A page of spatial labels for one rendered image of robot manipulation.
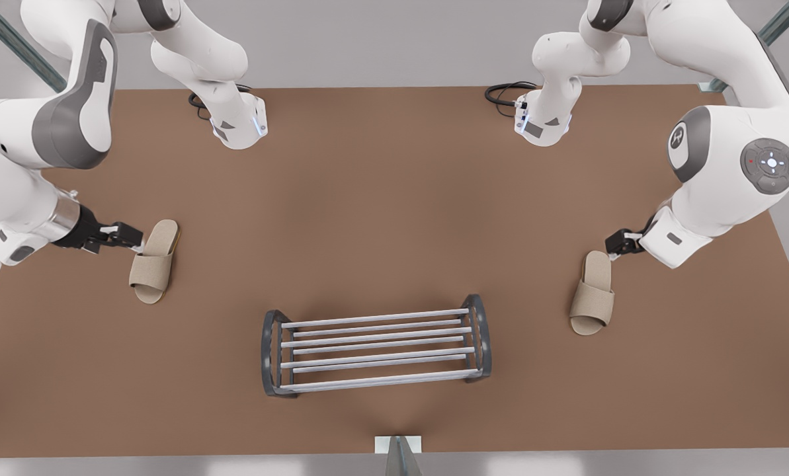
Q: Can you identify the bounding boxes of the beige slipper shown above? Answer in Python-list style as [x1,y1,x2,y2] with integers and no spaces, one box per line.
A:
[569,251,615,336]
[129,219,181,305]

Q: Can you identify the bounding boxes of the grey metal shoe rack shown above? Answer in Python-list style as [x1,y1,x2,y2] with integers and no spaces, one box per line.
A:
[261,294,493,398]

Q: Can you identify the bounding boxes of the black cable loop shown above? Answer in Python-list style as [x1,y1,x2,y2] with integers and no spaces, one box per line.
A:
[485,81,540,120]
[188,84,252,121]

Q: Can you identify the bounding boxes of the silver frame post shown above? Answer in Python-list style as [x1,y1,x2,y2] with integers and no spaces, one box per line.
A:
[0,0,68,93]
[375,436,423,476]
[697,0,789,93]

